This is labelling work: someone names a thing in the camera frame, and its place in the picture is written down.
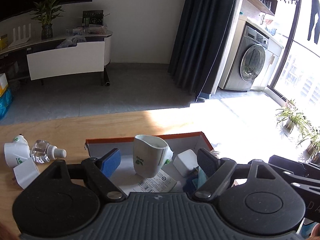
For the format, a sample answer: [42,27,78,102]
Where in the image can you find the white square usb charger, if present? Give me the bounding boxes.
[173,149,199,177]

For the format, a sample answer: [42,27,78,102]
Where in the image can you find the white plug-in repellent heater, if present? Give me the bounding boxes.
[133,134,174,178]

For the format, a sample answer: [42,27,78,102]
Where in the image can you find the white product box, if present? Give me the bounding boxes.
[119,176,177,195]

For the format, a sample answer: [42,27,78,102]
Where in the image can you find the clear liquid refill bottle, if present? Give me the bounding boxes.
[30,140,67,164]

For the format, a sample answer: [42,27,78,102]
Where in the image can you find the white green-leaf plug heater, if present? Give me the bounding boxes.
[4,134,30,168]

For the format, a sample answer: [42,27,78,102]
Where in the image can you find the person's right hand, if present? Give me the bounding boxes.
[308,223,320,240]

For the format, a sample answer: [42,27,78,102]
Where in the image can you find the orange-rimmed cardboard box tray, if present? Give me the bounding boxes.
[85,132,213,195]

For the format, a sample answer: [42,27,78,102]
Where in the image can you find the potted spider plant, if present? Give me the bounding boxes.
[276,100,310,138]

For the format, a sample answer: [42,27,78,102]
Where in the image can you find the silver washing machine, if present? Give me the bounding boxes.
[222,24,269,92]

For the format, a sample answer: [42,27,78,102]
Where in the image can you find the blue plastic bag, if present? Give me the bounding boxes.
[0,88,13,120]

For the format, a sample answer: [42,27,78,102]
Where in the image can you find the white yellow cardboard box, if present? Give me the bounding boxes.
[0,73,8,96]

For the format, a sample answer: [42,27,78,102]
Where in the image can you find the white tv console cabinet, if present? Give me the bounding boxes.
[1,30,113,86]

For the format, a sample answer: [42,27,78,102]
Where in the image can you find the dark blue curtain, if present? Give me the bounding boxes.
[168,0,236,99]

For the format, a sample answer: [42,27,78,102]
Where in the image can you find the white wifi router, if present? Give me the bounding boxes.
[8,23,31,48]

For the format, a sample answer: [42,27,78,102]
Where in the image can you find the dark green display box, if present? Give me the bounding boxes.
[82,10,104,27]

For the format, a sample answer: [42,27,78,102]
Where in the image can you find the yellow tin box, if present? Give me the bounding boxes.
[0,34,8,50]

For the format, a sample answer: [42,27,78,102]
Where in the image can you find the bamboo plant in dark vase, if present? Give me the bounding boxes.
[31,0,64,40]

